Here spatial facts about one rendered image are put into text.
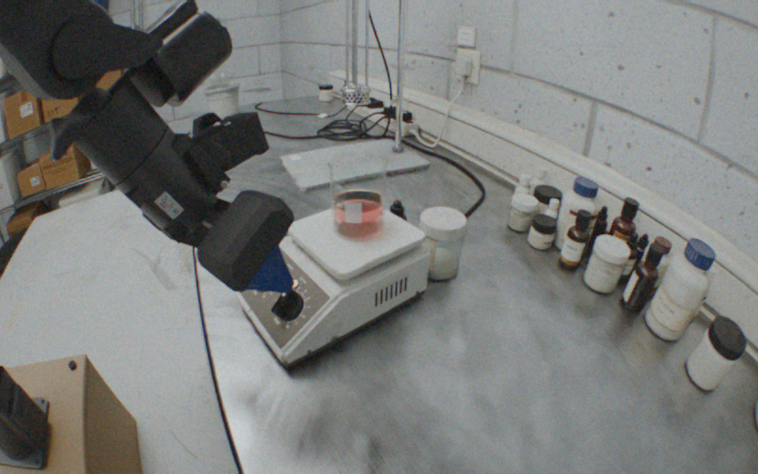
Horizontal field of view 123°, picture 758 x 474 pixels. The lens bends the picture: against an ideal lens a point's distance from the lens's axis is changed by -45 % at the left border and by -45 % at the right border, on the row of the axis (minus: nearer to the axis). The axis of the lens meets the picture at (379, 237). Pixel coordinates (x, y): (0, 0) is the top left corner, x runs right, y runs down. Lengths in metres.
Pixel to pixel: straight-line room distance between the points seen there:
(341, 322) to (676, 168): 0.56
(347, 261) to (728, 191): 0.57
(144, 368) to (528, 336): 0.44
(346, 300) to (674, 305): 0.40
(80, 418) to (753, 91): 0.83
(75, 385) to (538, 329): 0.47
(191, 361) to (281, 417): 0.13
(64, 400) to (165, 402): 0.13
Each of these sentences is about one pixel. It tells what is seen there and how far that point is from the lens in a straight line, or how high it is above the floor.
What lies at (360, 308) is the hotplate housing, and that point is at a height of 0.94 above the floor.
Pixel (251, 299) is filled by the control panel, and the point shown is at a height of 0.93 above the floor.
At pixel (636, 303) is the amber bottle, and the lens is 0.55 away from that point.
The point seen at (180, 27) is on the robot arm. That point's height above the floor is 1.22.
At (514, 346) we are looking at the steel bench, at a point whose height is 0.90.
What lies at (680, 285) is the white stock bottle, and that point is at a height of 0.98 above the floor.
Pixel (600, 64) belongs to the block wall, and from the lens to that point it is 0.72.
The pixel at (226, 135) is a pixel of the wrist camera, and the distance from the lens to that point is 0.27.
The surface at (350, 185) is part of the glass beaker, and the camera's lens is 0.37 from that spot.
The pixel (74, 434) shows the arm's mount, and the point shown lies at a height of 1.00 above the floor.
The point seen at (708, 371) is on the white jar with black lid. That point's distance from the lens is 0.51.
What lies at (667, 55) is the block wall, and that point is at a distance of 0.66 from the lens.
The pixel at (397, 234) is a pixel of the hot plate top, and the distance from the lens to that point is 0.41.
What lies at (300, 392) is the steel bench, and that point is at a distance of 0.37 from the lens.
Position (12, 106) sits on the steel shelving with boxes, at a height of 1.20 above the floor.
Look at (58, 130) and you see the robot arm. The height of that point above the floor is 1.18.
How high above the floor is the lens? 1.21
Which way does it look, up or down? 32 degrees down
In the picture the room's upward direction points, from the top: 1 degrees clockwise
